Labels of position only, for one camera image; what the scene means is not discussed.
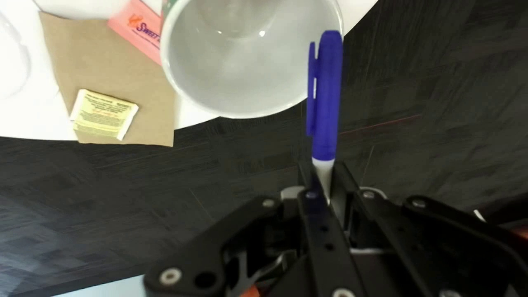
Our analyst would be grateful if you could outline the brown napkin under yellow packet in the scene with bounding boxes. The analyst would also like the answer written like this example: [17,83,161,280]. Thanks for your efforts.
[37,11,179,148]

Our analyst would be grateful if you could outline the blue cap white marker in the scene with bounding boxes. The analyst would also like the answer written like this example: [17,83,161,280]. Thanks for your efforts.
[305,27,344,207]

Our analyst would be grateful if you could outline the round white table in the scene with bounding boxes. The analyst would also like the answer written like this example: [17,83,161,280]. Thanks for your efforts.
[0,0,380,143]

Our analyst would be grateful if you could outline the translucent white plate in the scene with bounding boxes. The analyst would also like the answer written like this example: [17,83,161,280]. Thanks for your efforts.
[0,11,32,103]

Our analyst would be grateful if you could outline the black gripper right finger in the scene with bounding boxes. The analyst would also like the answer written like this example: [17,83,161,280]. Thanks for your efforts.
[331,159,528,297]

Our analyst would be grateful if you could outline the pink sweetener packet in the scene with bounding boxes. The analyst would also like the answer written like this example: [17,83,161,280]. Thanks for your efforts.
[105,0,164,67]

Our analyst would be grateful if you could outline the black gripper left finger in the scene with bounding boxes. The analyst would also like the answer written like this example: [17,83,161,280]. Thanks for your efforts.
[143,161,367,297]

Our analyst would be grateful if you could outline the yellow sweetener packet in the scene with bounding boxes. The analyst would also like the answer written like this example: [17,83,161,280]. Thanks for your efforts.
[67,87,140,143]

